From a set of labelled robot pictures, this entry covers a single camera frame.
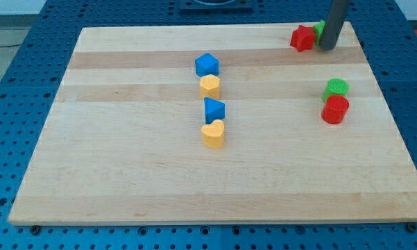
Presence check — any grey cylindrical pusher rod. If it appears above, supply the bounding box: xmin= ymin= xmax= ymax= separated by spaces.
xmin=318 ymin=0 xmax=350 ymax=51

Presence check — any red star block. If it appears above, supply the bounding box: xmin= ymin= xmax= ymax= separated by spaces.
xmin=290 ymin=25 xmax=316 ymax=52

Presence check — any green star block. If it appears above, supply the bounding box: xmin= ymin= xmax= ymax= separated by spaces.
xmin=313 ymin=20 xmax=325 ymax=46

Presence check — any green cylinder block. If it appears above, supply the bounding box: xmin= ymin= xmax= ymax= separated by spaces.
xmin=321 ymin=78 xmax=349 ymax=103

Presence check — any red cylinder block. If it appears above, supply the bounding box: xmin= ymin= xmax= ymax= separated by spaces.
xmin=321 ymin=95 xmax=350 ymax=124

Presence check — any blue pentagon block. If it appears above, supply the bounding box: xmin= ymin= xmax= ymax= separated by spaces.
xmin=195 ymin=53 xmax=219 ymax=77

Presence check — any yellow hexagon block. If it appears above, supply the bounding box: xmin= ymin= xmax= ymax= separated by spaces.
xmin=199 ymin=74 xmax=221 ymax=99

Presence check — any light wooden board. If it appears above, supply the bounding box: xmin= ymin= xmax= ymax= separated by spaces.
xmin=8 ymin=23 xmax=417 ymax=226

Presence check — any blue triangle block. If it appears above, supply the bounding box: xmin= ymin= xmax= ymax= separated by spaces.
xmin=204 ymin=97 xmax=225 ymax=124

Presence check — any yellow heart block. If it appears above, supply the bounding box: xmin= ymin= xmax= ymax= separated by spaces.
xmin=201 ymin=119 xmax=225 ymax=149

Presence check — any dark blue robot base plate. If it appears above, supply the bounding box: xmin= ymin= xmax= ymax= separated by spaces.
xmin=178 ymin=0 xmax=254 ymax=13

